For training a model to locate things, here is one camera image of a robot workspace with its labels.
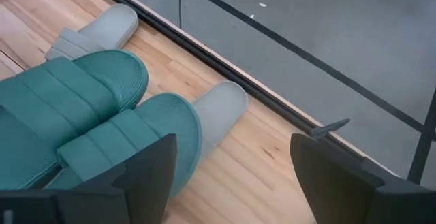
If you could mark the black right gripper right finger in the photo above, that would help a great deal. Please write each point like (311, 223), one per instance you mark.
(334, 183)

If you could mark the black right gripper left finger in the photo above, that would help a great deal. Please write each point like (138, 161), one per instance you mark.
(146, 183)

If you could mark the green rubber slide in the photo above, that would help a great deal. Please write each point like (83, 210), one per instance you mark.
(163, 118)
(68, 101)

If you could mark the grey rubber slide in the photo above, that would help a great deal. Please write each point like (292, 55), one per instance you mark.
(221, 111)
(109, 26)

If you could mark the small grey metal bracket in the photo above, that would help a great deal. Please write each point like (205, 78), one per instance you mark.
(328, 127)

